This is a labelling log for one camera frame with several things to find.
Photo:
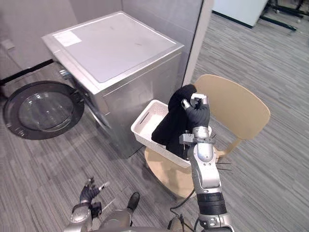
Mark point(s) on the white plastic laundry basket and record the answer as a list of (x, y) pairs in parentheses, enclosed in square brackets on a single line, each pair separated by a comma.
[(148, 122)]

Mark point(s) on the round black washer door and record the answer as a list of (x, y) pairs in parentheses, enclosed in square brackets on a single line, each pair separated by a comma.
[(43, 110)]

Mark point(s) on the black metal stand base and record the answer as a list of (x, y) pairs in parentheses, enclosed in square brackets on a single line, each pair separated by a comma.
[(281, 18)]

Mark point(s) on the silver front-load washing machine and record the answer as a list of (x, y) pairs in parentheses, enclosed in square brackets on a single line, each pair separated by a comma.
[(116, 60)]

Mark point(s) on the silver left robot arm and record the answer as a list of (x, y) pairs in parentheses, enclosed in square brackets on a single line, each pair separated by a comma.
[(80, 216)]

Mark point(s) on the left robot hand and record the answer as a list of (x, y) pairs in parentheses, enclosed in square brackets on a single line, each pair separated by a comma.
[(90, 189)]

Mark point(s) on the silver robot leg with foot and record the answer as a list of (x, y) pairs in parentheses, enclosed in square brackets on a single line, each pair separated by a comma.
[(122, 213)]

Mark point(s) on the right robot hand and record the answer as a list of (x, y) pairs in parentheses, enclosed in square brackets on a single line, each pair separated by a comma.
[(196, 110)]

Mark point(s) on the white cabinet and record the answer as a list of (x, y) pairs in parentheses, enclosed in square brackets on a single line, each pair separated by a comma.
[(241, 10)]

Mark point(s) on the black garment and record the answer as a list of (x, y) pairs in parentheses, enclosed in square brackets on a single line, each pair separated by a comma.
[(175, 120)]

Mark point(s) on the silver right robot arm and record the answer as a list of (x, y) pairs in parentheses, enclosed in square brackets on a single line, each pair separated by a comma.
[(207, 178)]

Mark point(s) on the light wooden chair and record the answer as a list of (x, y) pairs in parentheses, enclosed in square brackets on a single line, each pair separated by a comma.
[(231, 108)]

